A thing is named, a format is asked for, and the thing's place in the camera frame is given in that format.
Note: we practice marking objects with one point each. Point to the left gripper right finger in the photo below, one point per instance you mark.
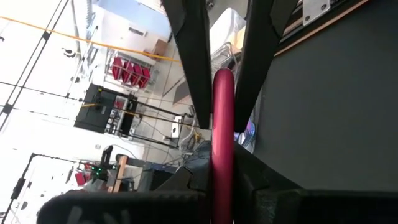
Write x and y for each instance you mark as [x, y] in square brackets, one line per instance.
[311, 208]

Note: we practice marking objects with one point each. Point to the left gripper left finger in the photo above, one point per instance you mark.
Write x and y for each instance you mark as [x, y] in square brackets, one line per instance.
[124, 208]

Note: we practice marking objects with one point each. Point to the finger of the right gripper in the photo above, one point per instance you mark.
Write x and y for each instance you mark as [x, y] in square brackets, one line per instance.
[258, 46]
[196, 46]

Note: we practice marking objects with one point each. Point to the neighbouring black robot arm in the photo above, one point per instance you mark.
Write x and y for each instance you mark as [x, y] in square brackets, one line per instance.
[104, 161]

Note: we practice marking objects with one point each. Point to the neighbouring wooden workstation table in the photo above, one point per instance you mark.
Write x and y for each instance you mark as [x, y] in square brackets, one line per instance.
[119, 174]

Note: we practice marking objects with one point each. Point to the brown cardboard box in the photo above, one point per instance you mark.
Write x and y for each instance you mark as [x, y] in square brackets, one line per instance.
[160, 48]

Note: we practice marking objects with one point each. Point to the white-bagged trash can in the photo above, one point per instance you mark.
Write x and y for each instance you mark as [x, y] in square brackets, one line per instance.
[227, 28]

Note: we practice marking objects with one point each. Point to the dark grey cabinet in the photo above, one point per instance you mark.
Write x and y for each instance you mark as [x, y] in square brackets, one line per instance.
[158, 179]

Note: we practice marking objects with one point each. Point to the red storage bins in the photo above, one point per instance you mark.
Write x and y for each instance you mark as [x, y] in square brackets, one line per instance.
[130, 73]

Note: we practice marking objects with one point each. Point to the yellow power plug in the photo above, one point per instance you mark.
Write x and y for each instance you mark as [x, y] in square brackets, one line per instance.
[197, 136]

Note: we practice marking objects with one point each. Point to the black table mat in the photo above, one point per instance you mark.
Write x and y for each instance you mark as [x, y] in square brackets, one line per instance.
[326, 109]

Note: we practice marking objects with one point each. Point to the black monitor screen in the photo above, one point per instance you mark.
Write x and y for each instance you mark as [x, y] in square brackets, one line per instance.
[93, 112]

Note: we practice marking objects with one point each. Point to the black metal frame rig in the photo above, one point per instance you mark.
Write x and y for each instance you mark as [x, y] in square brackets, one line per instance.
[19, 186]

